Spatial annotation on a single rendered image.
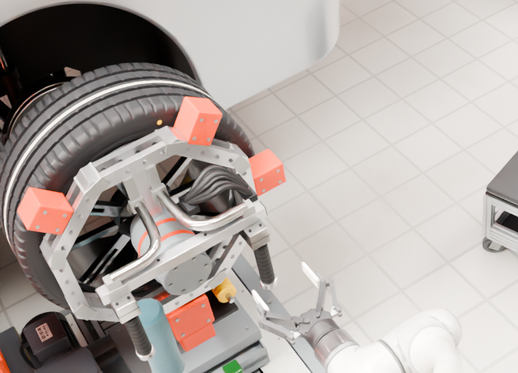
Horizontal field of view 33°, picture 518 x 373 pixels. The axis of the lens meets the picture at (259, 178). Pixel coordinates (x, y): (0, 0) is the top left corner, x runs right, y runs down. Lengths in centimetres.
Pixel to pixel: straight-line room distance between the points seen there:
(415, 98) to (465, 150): 37
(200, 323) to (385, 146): 136
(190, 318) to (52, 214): 60
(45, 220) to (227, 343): 92
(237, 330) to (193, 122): 92
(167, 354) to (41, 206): 55
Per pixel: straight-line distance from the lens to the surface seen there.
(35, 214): 198
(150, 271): 195
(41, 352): 264
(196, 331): 247
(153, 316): 218
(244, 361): 274
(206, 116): 202
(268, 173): 222
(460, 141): 353
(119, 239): 227
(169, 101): 208
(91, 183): 198
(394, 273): 309
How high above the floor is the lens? 243
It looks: 44 degrees down
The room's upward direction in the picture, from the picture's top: 13 degrees counter-clockwise
